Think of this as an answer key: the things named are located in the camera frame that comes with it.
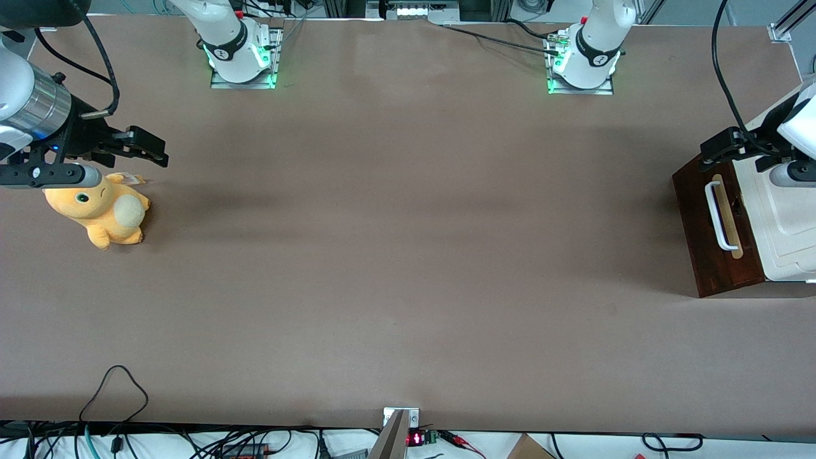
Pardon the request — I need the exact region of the dark wood cabinet white top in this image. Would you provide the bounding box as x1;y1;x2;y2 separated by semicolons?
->
673;80;816;298

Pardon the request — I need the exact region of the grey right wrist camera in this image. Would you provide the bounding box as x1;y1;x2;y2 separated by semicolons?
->
0;164;103;189

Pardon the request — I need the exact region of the aluminium frame profile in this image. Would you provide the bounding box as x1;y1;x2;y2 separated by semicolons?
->
767;0;816;44

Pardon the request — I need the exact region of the dark wood drawer with handle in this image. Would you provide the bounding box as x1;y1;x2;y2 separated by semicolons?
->
701;159;762;289

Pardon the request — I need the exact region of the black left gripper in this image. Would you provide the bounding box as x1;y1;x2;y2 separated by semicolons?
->
700;94;799;173

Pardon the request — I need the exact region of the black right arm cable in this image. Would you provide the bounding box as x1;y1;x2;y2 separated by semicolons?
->
34;13;122;120

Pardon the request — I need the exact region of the black looped cable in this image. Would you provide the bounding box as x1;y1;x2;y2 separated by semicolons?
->
79;365;149;425

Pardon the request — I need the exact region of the long black table cable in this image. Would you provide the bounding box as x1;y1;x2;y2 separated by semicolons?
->
439;21;563;55

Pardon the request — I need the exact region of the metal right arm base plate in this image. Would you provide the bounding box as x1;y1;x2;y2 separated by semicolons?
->
210;28;283;90

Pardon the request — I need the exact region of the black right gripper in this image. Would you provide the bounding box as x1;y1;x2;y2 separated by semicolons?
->
37;96;170;168

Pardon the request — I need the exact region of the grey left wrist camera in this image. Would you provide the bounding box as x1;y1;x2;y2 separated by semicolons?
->
768;160;816;189

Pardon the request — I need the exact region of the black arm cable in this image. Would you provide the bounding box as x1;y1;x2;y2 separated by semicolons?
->
34;13;122;120
711;0;775;157

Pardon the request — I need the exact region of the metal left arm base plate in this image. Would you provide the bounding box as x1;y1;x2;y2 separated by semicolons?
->
546;32;615;96

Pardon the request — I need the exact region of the red wire pair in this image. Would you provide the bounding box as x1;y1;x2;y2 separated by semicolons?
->
439;431;486;458

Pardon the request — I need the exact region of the orange plush toy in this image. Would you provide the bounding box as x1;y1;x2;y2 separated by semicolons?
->
43;171;152;251

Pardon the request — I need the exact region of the white light bar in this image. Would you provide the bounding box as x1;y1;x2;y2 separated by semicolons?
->
381;0;461;20

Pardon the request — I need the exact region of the black cable with flat loop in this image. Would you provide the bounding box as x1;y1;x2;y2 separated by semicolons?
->
641;432;704;453

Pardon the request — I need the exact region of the grey camera mount pole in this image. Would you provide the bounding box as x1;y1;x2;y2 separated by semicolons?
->
366;411;409;459

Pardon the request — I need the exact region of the brown cardboard box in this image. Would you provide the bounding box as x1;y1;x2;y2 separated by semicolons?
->
506;433;557;459

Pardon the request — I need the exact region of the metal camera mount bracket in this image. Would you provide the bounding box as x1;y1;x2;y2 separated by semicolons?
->
382;407;421;429

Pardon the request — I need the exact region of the light wood handle backplate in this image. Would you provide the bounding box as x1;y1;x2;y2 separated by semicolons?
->
713;173;745;260

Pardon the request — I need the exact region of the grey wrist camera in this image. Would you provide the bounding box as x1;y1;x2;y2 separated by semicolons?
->
0;164;103;189
768;160;816;189

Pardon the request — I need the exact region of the white drawer handle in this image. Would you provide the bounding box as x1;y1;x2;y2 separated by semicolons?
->
704;180;735;251

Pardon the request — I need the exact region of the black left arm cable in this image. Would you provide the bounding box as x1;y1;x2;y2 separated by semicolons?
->
711;0;775;157

